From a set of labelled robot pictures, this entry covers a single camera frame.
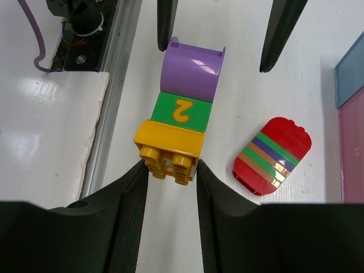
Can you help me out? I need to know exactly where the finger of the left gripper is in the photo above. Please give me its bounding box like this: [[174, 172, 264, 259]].
[[157, 0, 178, 52], [259, 0, 308, 73]]

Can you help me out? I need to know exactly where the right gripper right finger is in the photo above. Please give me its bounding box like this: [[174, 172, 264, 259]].
[[197, 161, 363, 272]]

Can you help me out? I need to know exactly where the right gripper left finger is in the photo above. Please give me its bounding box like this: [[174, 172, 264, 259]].
[[1, 161, 148, 272]]

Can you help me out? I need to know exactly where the small purple lego block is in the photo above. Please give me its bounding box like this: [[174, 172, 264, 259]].
[[160, 37, 226, 103]]

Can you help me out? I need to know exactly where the red striped lego block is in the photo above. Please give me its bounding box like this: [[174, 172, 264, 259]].
[[232, 117, 312, 196]]

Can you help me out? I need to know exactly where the yellow striped lego block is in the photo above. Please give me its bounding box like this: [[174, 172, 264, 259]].
[[134, 119, 205, 185]]

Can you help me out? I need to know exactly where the green lego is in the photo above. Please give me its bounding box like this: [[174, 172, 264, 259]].
[[151, 92, 213, 133]]

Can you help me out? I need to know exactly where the left light blue bin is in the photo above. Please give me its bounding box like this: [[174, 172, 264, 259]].
[[334, 33, 363, 109]]

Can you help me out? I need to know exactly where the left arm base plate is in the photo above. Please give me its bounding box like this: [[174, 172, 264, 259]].
[[46, 0, 118, 72]]

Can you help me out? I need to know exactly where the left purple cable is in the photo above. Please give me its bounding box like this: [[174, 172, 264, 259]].
[[16, 0, 63, 73]]

